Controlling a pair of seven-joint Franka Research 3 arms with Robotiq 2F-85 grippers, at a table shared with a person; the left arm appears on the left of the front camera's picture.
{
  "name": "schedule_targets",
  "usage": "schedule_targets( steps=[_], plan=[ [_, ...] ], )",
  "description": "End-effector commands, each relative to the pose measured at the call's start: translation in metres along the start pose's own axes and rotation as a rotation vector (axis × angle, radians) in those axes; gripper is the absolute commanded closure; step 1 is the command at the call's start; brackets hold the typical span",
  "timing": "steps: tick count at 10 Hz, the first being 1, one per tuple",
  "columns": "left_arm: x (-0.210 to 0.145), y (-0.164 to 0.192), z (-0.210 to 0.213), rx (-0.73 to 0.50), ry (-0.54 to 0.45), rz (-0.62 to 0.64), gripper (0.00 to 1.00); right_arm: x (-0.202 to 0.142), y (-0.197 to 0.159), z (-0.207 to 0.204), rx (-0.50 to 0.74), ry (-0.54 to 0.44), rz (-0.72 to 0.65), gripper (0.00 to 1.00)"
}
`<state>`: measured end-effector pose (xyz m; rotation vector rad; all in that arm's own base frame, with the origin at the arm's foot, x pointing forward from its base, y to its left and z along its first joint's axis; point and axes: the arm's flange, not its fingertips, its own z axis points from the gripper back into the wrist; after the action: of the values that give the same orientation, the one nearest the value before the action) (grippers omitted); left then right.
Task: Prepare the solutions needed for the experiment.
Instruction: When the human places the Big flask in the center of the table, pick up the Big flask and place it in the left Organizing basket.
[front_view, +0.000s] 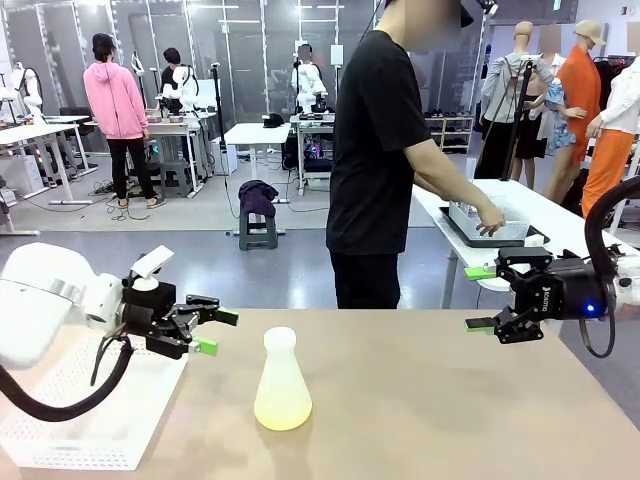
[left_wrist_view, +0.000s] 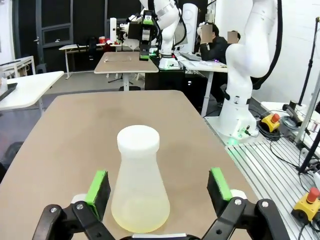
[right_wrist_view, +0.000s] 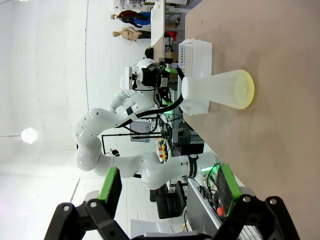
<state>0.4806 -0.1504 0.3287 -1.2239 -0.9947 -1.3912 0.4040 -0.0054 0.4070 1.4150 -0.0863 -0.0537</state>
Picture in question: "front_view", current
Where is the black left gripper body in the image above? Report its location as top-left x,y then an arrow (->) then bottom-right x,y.
121,281 -> 182,360

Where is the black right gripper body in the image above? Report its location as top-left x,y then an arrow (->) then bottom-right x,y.
492,247 -> 619,346

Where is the translucent plastic conical flask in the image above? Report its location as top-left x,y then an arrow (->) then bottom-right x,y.
253,327 -> 314,432

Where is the person's right forearm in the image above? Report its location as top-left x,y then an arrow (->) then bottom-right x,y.
412,144 -> 494,221

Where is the person's right hand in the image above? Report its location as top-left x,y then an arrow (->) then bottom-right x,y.
473,206 -> 507,238

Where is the black tray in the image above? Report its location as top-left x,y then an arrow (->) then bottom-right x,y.
438,204 -> 551,250

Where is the grey step stool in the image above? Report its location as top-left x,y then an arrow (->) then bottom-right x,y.
158,159 -> 195,200
238,212 -> 279,252

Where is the white side table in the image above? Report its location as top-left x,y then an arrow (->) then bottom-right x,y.
412,178 -> 640,311

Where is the dark purple cloth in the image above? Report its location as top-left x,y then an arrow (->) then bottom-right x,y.
237,179 -> 280,219

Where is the wooden shoe shelf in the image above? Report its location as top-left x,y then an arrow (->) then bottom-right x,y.
423,115 -> 475,155

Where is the black tripod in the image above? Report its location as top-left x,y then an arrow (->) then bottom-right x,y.
472,53 -> 536,182

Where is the person in black T-shirt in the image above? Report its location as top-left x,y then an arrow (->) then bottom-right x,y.
325,0 -> 507,310

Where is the mannequin in blue dress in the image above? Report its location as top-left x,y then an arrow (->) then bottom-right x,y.
537,24 -> 587,201

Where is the white desk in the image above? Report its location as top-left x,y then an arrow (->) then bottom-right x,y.
84,115 -> 206,199
0,122 -> 100,206
223,122 -> 292,205

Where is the mannequin in grey shirt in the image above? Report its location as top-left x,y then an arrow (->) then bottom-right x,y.
478,20 -> 557,189

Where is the mannequin in orange coat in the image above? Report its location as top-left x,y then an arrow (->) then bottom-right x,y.
543,19 -> 609,204

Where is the person in pink hoodie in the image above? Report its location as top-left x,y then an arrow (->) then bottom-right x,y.
83,33 -> 167,210

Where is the background person in black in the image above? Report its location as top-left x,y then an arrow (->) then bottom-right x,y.
159,47 -> 190,101

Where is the background person in white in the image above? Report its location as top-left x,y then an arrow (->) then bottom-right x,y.
294,43 -> 326,81

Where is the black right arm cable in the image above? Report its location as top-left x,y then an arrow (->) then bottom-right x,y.
583,174 -> 640,261

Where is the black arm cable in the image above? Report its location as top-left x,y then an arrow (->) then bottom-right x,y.
583,174 -> 640,261
0,334 -> 134,424

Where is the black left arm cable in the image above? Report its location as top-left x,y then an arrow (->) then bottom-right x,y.
0,334 -> 134,424

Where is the metal frame workbench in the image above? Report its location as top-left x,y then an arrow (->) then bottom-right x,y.
289,113 -> 336,196

